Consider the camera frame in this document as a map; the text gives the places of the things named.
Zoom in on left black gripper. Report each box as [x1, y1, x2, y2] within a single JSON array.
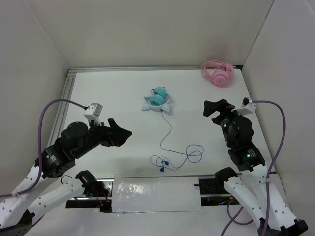
[[74, 117, 132, 158]]

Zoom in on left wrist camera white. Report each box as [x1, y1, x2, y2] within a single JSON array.
[[84, 103, 103, 126]]

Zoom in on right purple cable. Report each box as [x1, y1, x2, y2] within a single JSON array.
[[221, 99, 287, 236]]

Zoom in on pink headphones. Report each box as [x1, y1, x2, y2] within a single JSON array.
[[200, 60, 234, 87]]

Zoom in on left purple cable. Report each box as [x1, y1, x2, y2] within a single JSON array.
[[0, 99, 89, 198]]

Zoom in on blue headphone cord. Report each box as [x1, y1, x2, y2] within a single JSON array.
[[150, 110, 204, 173]]

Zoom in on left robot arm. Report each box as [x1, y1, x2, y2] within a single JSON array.
[[0, 118, 132, 236]]

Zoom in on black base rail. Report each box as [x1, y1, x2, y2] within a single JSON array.
[[65, 176, 233, 213]]

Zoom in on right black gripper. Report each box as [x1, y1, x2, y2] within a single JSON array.
[[202, 98, 247, 147]]

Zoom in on teal cat-ear headphones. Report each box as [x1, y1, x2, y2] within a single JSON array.
[[141, 87, 172, 112]]

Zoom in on purple cable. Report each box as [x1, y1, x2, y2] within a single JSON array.
[[221, 99, 287, 236], [0, 99, 89, 198]]

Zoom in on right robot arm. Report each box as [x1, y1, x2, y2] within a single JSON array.
[[203, 97, 309, 236]]

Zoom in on white foil cover plate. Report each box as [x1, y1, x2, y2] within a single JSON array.
[[111, 175, 201, 213]]

